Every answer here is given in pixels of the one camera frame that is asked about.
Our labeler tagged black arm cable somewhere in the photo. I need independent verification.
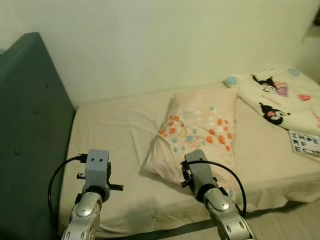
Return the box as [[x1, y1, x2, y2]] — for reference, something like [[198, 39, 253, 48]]
[[186, 159, 248, 217], [48, 155, 88, 236]]

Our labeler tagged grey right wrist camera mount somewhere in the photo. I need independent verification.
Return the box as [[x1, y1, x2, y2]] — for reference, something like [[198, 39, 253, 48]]
[[184, 149, 219, 193]]

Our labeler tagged mattress with beige sheet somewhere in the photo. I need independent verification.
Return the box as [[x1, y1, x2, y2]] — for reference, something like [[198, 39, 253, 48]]
[[57, 82, 320, 238]]

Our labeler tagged white book with blue letters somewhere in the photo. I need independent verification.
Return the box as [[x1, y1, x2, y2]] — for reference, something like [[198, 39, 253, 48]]
[[288, 129, 320, 162]]

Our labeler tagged cream cartoon print blanket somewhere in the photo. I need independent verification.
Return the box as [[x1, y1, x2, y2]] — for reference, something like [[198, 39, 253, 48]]
[[223, 67, 320, 138]]

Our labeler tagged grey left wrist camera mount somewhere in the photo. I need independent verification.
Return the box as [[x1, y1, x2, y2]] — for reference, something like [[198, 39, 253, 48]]
[[85, 149, 111, 190]]

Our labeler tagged teal upholstered headboard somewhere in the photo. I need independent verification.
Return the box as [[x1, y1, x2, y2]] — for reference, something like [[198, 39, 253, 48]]
[[0, 32, 76, 240]]

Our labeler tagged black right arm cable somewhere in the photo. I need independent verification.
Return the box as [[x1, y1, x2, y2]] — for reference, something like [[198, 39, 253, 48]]
[[186, 159, 248, 217]]

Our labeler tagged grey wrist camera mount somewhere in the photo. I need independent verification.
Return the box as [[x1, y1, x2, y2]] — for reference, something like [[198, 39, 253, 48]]
[[184, 149, 219, 193], [85, 149, 111, 190]]

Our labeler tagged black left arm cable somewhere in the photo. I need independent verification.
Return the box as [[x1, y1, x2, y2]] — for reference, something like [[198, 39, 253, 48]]
[[48, 155, 88, 236]]

